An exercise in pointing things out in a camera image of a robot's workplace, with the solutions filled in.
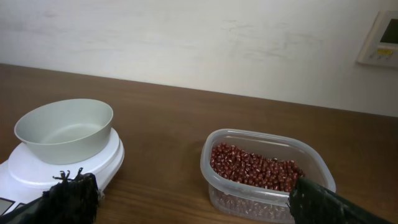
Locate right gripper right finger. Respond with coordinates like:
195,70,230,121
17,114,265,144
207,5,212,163
288,178,391,224

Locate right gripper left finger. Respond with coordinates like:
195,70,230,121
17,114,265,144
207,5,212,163
1,168,100,224

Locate red adzuki beans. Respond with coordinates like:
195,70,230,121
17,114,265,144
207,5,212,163
210,143,305,220

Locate white digital kitchen scale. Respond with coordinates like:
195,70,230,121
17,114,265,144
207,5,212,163
1,129,124,215

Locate clear plastic bean container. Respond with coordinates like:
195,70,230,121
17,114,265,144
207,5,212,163
200,129,336,223

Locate white plastic bowl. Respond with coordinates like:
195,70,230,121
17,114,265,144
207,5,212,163
14,98,114,165

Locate beige wall control panel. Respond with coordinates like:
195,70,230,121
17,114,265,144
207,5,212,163
357,11,397,68

